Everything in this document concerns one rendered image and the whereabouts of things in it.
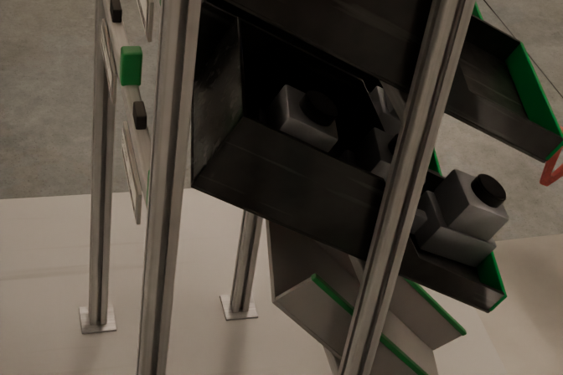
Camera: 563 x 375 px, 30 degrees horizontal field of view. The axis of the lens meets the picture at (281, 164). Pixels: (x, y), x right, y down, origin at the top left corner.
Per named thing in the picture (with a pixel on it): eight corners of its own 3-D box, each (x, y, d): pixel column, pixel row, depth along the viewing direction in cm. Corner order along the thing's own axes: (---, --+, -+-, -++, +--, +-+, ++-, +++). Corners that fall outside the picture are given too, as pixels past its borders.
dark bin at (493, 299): (457, 208, 96) (510, 153, 93) (488, 315, 86) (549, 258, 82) (190, 83, 86) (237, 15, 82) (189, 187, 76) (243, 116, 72)
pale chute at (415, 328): (429, 349, 109) (466, 330, 108) (453, 456, 99) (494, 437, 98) (262, 195, 94) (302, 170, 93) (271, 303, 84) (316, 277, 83)
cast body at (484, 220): (460, 231, 93) (512, 178, 89) (476, 269, 90) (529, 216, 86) (386, 205, 89) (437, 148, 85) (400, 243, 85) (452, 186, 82)
